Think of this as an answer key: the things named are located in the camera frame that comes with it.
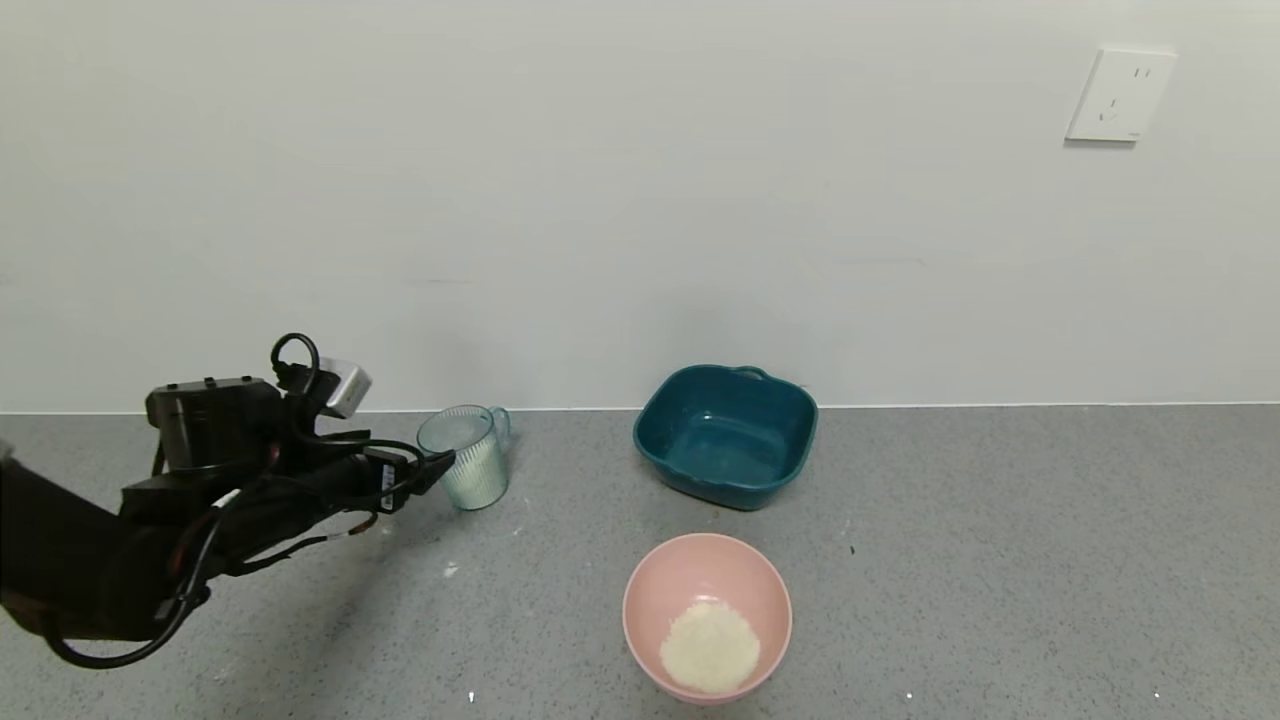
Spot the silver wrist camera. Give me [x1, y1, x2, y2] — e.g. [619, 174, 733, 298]
[318, 358, 373, 419]

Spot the black camera cable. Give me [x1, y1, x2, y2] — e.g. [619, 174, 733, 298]
[270, 333, 323, 393]

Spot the clear ribbed glass cup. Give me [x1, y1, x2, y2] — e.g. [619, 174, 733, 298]
[417, 404, 512, 512]

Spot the pink bowl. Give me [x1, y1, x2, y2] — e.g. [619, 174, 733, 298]
[622, 533, 793, 706]

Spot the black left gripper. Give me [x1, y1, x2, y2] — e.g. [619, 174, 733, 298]
[314, 446, 457, 514]

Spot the white wall socket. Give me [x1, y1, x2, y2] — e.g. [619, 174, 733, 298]
[1065, 48, 1178, 143]

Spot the teal plastic basin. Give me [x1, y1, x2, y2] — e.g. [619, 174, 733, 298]
[632, 364, 819, 512]

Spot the tagged wrist cable bundle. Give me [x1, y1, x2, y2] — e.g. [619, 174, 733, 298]
[45, 460, 381, 669]

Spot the white rice heap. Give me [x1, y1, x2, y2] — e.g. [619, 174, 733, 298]
[659, 600, 762, 695]

